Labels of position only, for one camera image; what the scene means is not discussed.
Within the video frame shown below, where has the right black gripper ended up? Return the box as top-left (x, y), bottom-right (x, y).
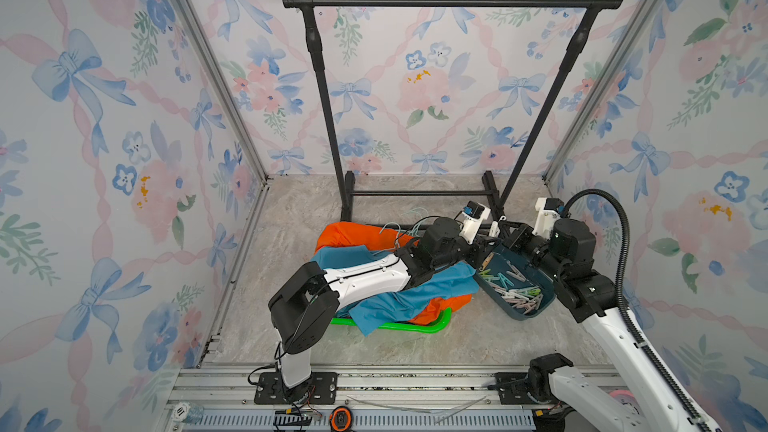
top-left (499, 217), bottom-right (565, 284)

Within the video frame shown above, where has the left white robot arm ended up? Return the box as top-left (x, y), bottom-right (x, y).
top-left (268, 214), bottom-right (496, 392)

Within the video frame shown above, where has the black corrugated cable hose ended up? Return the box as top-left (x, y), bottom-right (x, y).
top-left (560, 188), bottom-right (721, 432)

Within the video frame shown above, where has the black clothes rack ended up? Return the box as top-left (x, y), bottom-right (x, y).
top-left (281, 0), bottom-right (624, 222)

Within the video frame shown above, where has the orange t-shirt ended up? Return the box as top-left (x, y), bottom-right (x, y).
top-left (314, 221), bottom-right (475, 326)

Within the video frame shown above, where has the teal t-shirt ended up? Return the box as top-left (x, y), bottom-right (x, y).
top-left (312, 245), bottom-right (479, 336)

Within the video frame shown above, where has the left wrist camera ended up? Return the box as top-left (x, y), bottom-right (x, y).
top-left (455, 201), bottom-right (490, 245)

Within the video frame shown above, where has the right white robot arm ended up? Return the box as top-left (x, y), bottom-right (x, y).
top-left (500, 218), bottom-right (721, 431)

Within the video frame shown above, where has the white clothespin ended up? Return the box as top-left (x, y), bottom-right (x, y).
top-left (488, 216), bottom-right (506, 238)

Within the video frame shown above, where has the pink round object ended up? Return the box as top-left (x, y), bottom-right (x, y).
top-left (609, 390), bottom-right (636, 404)

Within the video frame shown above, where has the dark teal clothespin bin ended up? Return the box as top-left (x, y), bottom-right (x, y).
top-left (473, 239), bottom-right (555, 321)

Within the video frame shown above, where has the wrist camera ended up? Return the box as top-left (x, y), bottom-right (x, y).
top-left (533, 197), bottom-right (564, 239)
top-left (455, 201), bottom-right (490, 245)

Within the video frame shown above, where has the green plastic tray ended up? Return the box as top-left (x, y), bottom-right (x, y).
top-left (329, 307), bottom-right (454, 335)

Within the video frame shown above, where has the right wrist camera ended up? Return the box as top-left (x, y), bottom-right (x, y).
top-left (533, 197), bottom-right (564, 239)

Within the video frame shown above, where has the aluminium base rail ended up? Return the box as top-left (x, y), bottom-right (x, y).
top-left (156, 363), bottom-right (567, 431)

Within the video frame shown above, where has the light teal wire hanger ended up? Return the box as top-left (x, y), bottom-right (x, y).
top-left (378, 222), bottom-right (418, 248)

